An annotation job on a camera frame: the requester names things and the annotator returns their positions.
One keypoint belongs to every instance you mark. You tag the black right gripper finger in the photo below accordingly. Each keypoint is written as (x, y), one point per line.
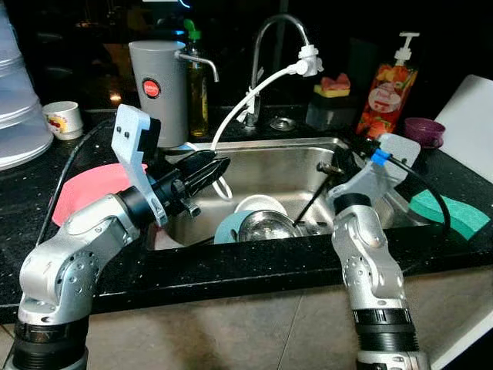
(330, 167)

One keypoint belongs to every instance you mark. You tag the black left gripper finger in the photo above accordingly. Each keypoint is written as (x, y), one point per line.
(206, 163)
(206, 180)

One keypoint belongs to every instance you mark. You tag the dark slim utensil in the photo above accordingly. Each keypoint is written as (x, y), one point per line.
(316, 200)

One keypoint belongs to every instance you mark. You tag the light blue plate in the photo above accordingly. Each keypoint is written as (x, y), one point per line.
(227, 230)

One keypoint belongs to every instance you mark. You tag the steel bowl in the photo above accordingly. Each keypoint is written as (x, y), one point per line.
(269, 227)

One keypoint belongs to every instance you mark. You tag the red plate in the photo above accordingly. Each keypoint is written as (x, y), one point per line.
(85, 193)

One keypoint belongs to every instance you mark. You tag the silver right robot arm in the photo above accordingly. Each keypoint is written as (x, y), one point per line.
(370, 270)

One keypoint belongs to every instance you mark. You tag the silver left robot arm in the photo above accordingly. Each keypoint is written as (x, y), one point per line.
(69, 262)

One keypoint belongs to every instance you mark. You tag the blue tape band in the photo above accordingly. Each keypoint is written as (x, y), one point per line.
(379, 156)

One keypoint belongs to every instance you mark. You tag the black sponge holder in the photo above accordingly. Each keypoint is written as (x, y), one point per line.
(327, 114)

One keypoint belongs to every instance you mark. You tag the stainless steel sink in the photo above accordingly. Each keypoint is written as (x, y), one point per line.
(277, 169)

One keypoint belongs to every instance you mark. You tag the white bowl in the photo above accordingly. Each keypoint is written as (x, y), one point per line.
(258, 204)

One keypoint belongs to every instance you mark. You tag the green-capped oil bottle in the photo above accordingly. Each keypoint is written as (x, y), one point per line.
(198, 100)

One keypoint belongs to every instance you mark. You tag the round chrome counter cap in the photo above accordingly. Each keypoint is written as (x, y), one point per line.
(283, 123)

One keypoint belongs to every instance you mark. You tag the orange soap pump bottle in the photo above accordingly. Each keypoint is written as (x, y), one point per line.
(385, 100)

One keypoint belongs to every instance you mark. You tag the grey water filter canister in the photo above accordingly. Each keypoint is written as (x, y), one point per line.
(158, 116)

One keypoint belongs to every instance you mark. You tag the purple cup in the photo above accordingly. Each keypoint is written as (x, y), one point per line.
(422, 132)

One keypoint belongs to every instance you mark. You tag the yellow and pink sponge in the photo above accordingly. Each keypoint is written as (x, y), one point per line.
(331, 86)

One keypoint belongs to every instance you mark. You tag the chrome gooseneck faucet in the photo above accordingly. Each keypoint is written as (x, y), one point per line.
(256, 73)

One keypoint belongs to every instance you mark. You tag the green sponge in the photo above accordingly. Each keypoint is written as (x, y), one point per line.
(447, 212)

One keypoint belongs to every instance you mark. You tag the white faucet diverter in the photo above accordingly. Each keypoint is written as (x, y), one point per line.
(308, 62)

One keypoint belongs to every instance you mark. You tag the white board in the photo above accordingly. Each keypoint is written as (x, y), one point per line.
(466, 127)

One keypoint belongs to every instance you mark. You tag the white printed mug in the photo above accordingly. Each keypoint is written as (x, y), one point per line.
(63, 116)

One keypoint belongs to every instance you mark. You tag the translucent tiered plastic container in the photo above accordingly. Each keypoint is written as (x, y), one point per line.
(19, 116)

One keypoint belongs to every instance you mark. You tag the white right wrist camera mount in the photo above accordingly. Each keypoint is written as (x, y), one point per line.
(389, 166)

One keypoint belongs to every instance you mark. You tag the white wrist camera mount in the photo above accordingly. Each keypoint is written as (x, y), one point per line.
(389, 166)
(127, 135)

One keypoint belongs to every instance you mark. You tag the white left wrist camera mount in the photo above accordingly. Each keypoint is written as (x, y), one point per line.
(127, 135)

